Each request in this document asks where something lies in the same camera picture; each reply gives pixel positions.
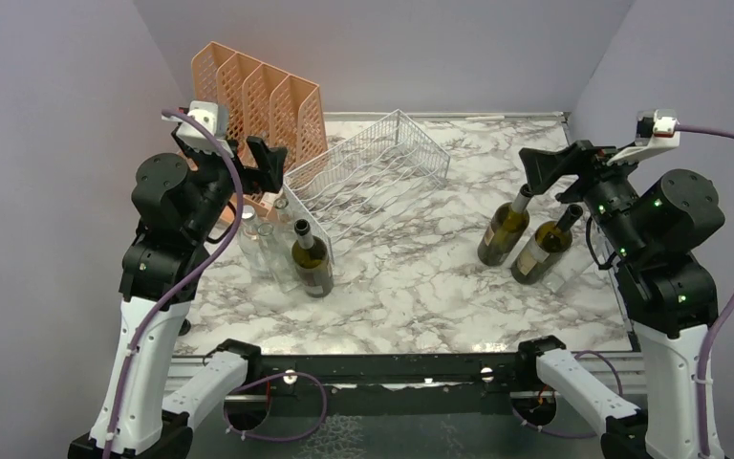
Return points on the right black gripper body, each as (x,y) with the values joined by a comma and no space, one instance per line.
(609,189)

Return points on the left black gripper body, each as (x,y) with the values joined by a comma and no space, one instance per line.
(216,178)

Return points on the green wine bottle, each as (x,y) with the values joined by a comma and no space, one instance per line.
(505,228)
(311,261)
(546,247)

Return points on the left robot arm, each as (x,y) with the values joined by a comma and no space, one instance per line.
(179,198)

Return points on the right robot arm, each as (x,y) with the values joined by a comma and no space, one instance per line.
(669,297)

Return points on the clear glass bottle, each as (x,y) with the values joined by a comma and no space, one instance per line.
(277,257)
(248,238)

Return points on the orange plastic file organizer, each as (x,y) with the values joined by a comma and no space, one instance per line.
(263,101)

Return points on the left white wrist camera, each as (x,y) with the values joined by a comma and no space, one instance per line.
(213,118)

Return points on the white wire wine rack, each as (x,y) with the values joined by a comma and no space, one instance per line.
(367,182)

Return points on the black metal base rail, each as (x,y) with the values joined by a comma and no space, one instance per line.
(402,384)

